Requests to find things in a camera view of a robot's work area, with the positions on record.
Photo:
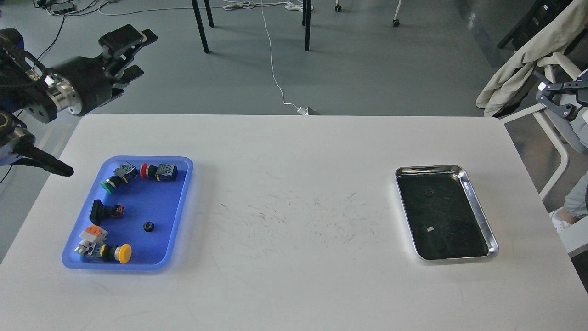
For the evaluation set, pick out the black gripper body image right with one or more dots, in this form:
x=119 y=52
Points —
x=582 y=92

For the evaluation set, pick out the black table leg left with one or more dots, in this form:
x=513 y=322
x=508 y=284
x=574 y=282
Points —
x=200 y=23

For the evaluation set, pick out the silver metal tray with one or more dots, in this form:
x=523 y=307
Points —
x=449 y=226

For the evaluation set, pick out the yellow push button switch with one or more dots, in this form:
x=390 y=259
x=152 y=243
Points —
x=104 y=252

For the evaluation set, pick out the white chair frame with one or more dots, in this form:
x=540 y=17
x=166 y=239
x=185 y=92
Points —
x=556 y=68

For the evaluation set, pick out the beige jacket on chair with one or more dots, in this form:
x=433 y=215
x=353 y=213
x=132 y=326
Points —
x=510 y=78

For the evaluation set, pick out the black furniture at corner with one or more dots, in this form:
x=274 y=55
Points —
x=541 y=13

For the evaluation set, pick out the black power strip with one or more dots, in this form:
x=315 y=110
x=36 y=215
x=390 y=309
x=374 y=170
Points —
x=62 y=7

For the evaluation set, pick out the red push button switch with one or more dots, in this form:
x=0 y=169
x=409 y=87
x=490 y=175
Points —
x=164 y=172

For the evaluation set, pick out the person in grey trousers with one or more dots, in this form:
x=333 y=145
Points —
x=574 y=207

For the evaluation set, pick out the blue plastic tray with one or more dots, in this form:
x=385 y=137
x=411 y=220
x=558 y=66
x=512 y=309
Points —
x=143 y=200

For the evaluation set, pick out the orange grey contact block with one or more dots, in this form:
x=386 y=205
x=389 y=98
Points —
x=94 y=234

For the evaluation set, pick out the black table leg right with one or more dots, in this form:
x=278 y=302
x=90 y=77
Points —
x=306 y=22

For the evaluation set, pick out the white power adapter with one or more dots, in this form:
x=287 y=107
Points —
x=306 y=111

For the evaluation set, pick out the green push button switch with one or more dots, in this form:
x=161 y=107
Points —
x=123 y=174

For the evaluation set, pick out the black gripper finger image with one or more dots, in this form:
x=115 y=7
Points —
x=560 y=98
x=120 y=46
x=121 y=77

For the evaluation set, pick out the black table leg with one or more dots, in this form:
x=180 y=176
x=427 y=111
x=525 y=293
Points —
x=306 y=22
x=200 y=23

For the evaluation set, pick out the black push button switch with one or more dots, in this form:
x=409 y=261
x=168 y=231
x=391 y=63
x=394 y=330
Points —
x=101 y=212

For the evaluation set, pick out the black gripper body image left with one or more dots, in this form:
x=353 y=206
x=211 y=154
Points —
x=80 y=85

